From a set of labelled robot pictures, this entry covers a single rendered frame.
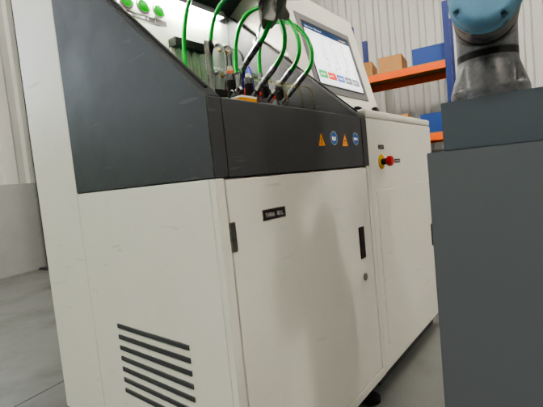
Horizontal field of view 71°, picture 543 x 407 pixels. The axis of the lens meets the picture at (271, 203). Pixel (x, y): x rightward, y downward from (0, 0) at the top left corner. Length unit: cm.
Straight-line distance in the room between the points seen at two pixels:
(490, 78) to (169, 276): 79
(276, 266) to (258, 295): 9
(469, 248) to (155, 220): 67
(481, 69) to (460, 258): 39
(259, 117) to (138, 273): 48
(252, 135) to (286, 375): 55
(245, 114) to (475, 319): 63
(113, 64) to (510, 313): 101
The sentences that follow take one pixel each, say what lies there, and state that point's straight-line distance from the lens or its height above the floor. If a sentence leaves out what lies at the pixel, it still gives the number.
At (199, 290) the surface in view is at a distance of 84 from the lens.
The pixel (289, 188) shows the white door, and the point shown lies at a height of 75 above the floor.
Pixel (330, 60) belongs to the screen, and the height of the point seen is 127.
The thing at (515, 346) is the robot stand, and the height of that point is 41.
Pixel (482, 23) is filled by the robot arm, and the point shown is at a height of 101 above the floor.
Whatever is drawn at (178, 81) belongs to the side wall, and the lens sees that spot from 83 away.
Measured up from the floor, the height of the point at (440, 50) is 239.
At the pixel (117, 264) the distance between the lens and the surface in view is 109.
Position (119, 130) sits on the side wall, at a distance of 101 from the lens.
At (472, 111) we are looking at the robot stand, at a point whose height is 87.
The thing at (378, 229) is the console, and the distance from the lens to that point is 137.
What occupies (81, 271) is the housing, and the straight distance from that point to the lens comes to 129.
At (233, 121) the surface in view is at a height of 90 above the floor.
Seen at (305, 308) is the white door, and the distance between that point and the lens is 100.
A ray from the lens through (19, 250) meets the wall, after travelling 515.
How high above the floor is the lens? 78
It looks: 4 degrees down
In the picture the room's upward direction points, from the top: 6 degrees counter-clockwise
